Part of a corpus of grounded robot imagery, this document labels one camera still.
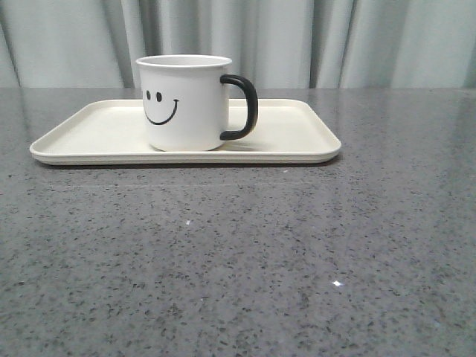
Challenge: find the white smiley mug black handle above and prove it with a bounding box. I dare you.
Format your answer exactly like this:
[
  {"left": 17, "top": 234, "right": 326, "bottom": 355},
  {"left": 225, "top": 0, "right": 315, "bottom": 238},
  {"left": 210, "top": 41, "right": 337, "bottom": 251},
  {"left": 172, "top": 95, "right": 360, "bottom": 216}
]
[{"left": 136, "top": 54, "right": 259, "bottom": 151}]

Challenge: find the cream rectangular plastic tray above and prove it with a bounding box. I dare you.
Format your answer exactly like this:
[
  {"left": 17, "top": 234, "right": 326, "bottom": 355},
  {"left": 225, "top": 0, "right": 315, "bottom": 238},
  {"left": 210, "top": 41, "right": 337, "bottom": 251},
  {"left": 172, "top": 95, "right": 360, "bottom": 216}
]
[{"left": 30, "top": 99, "right": 341, "bottom": 165}]

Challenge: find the pale green curtain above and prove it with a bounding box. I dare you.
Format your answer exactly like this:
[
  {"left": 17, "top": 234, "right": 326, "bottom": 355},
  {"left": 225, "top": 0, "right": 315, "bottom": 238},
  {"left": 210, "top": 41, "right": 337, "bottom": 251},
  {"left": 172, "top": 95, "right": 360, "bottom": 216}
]
[{"left": 1, "top": 1, "right": 475, "bottom": 89}]

